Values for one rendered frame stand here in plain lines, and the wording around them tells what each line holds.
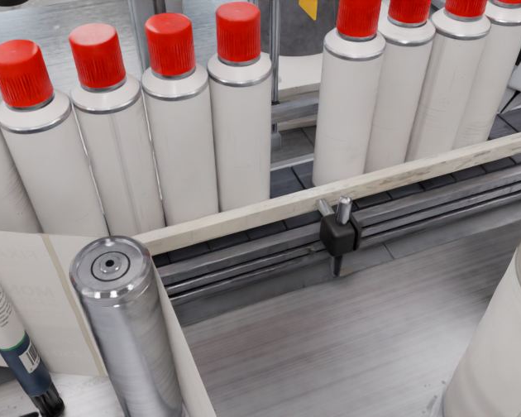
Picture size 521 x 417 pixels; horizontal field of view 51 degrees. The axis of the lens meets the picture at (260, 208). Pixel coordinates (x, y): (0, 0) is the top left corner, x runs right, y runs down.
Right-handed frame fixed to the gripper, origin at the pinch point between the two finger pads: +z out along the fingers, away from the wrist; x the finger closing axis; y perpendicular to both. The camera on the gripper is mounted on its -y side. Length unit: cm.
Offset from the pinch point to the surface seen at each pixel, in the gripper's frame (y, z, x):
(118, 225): 2.4, 22.2, -35.3
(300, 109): -2.6, 9.1, -20.6
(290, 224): 4.3, 17.8, -19.9
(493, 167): 4.3, 6.0, 0.6
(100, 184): 1.7, 18.5, -38.0
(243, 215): 4.7, 17.2, -25.9
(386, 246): 6.5, 17.0, -8.5
